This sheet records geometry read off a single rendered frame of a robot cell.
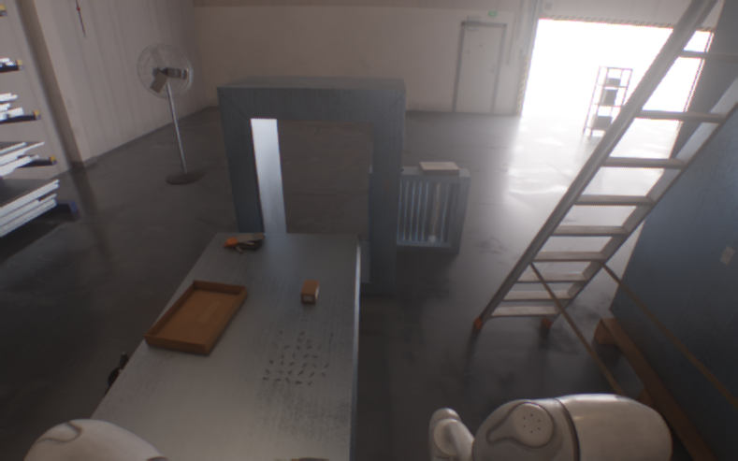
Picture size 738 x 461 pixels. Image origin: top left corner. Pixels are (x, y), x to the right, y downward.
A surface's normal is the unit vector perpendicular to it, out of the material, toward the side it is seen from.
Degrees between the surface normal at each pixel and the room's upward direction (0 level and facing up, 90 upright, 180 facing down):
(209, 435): 0
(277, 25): 90
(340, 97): 90
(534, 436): 15
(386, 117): 90
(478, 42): 90
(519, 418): 20
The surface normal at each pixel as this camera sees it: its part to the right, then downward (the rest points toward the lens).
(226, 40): -0.05, 0.48
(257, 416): 0.02, -0.88
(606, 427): 0.04, -0.62
